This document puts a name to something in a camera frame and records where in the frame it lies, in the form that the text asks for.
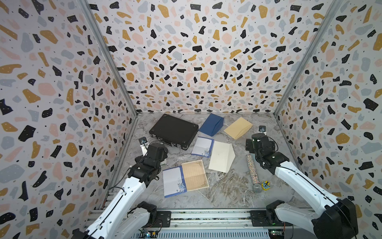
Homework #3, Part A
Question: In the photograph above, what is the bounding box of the yellow kraft envelope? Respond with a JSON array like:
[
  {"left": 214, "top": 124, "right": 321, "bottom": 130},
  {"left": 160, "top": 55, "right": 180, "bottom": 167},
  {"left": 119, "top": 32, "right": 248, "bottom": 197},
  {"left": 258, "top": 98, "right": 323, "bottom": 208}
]
[{"left": 224, "top": 117, "right": 253, "bottom": 140}]

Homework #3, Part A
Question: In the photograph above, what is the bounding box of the white letter paper blue border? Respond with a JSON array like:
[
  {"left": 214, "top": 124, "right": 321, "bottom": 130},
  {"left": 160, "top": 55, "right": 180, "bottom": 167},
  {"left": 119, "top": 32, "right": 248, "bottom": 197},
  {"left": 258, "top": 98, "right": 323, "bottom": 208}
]
[{"left": 163, "top": 166, "right": 187, "bottom": 198}]

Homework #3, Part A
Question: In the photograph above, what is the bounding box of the cream envelope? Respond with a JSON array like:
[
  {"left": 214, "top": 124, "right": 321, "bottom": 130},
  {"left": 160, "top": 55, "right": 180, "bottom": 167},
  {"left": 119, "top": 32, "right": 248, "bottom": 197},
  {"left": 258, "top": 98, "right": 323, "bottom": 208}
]
[{"left": 209, "top": 141, "right": 235, "bottom": 173}]

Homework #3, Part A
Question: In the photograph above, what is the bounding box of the tan letter paper ornate border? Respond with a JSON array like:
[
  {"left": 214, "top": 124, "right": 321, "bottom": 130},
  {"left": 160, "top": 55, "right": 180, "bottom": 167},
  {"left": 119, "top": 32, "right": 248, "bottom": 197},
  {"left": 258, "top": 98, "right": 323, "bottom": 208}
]
[{"left": 182, "top": 160, "right": 209, "bottom": 191}]

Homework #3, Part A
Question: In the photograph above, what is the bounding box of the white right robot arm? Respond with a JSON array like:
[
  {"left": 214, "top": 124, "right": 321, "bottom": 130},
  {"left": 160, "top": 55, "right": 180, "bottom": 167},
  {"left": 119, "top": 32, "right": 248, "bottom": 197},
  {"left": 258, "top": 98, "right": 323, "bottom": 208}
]
[{"left": 245, "top": 132, "right": 359, "bottom": 239}]

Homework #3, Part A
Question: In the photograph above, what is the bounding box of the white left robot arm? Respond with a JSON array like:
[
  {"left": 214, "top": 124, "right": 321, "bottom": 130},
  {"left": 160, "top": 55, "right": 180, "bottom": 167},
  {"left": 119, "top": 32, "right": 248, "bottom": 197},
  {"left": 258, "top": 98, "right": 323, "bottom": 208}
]
[{"left": 72, "top": 142, "right": 168, "bottom": 239}]

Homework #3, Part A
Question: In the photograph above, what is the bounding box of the black hard case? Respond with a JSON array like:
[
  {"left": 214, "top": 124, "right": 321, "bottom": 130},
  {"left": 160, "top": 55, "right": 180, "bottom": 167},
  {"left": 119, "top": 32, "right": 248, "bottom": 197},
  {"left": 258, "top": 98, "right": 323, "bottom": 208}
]
[{"left": 149, "top": 114, "right": 199, "bottom": 150}]

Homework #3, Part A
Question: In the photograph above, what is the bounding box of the glitter filled clear tube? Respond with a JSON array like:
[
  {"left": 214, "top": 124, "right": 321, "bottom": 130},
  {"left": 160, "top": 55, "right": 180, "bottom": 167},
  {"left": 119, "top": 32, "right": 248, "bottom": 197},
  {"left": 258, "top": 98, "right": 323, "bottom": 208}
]
[{"left": 246, "top": 154, "right": 263, "bottom": 193}]

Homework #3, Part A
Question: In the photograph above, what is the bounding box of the yellow round tape measure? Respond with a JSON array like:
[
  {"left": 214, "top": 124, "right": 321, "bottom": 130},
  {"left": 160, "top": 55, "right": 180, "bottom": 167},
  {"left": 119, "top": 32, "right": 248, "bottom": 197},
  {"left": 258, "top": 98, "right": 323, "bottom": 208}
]
[{"left": 261, "top": 180, "right": 271, "bottom": 191}]

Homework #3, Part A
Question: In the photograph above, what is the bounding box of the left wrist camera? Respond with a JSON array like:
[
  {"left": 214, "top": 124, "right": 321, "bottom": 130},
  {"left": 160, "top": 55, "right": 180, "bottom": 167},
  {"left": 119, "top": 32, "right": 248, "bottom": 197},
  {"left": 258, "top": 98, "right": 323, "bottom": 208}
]
[{"left": 138, "top": 137, "right": 149, "bottom": 156}]

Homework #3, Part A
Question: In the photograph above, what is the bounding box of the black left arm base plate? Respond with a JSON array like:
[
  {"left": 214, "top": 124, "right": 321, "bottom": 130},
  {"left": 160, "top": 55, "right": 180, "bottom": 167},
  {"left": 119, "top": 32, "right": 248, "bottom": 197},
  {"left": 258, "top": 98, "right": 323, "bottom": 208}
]
[{"left": 149, "top": 211, "right": 172, "bottom": 228}]

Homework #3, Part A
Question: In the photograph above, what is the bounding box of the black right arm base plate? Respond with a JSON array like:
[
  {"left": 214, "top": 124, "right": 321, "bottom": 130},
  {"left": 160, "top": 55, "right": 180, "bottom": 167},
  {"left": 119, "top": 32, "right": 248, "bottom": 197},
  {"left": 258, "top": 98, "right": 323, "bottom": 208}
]
[{"left": 249, "top": 210, "right": 292, "bottom": 227}]

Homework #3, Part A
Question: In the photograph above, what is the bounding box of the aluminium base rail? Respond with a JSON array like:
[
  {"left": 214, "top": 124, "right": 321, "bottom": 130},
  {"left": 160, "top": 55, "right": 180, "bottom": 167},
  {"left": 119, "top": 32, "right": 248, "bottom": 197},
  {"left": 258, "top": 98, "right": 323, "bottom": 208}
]
[{"left": 82, "top": 208, "right": 341, "bottom": 239}]

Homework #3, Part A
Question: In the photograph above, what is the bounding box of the aluminium right corner post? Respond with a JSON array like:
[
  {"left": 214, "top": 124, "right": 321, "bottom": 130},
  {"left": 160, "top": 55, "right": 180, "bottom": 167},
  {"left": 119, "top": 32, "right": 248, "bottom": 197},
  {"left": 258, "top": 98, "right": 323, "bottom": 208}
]
[{"left": 273, "top": 0, "right": 344, "bottom": 117}]

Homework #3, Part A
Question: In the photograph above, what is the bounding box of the aluminium corner post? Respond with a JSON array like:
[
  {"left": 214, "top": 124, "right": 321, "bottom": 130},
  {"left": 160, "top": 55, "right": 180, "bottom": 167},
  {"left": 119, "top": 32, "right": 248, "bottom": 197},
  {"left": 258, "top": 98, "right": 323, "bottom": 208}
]
[
  {"left": 273, "top": 0, "right": 344, "bottom": 117},
  {"left": 77, "top": 0, "right": 138, "bottom": 117}
]

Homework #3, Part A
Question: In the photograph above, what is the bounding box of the aluminium left corner post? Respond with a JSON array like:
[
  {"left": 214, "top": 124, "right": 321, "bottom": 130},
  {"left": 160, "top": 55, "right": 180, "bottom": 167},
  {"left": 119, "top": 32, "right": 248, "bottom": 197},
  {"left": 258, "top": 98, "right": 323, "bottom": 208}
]
[{"left": 77, "top": 0, "right": 138, "bottom": 117}]

